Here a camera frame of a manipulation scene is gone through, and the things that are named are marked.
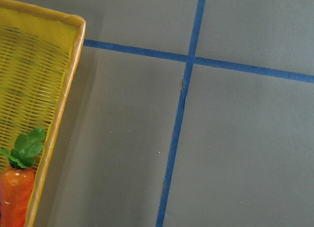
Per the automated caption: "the yellow plastic basket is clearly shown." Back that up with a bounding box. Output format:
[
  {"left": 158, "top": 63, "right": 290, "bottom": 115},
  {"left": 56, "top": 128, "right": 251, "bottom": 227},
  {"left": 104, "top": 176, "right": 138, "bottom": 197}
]
[{"left": 0, "top": 0, "right": 86, "bottom": 227}]

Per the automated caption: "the toy carrot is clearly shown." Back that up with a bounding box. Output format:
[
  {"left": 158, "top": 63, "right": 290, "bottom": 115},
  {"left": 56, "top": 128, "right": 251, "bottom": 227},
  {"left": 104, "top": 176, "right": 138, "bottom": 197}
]
[{"left": 0, "top": 127, "right": 46, "bottom": 227}]

